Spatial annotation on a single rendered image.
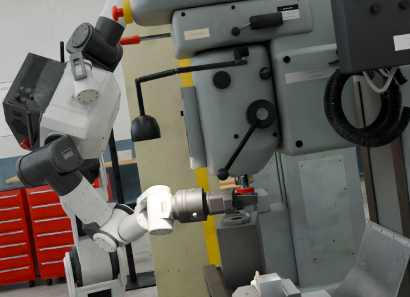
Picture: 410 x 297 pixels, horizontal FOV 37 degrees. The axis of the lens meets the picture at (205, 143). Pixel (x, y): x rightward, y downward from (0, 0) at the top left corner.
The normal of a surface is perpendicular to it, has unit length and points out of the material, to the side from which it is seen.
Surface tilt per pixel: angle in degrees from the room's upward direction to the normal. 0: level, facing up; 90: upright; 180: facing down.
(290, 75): 90
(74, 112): 58
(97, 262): 81
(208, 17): 90
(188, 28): 90
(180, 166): 90
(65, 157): 76
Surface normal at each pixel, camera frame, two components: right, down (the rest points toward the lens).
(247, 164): 0.15, 0.56
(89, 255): 0.27, -0.15
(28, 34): 0.08, 0.04
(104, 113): 0.80, -0.16
